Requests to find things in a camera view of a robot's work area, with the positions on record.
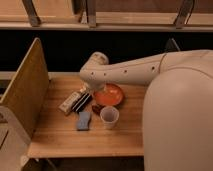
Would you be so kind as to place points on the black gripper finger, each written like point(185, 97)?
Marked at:
point(77, 104)
point(84, 103)

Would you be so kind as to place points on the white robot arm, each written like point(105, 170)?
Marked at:
point(177, 122)

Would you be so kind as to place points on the small brown object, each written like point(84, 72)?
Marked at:
point(96, 109)

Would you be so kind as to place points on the small white bottle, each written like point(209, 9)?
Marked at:
point(70, 101)

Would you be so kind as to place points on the orange bowl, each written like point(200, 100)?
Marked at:
point(111, 95)

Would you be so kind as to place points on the left wooden divider panel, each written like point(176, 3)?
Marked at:
point(23, 98)

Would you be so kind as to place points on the right dark divider panel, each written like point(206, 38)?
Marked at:
point(171, 45)

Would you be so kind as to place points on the wooden shelf rail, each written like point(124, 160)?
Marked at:
point(108, 15)

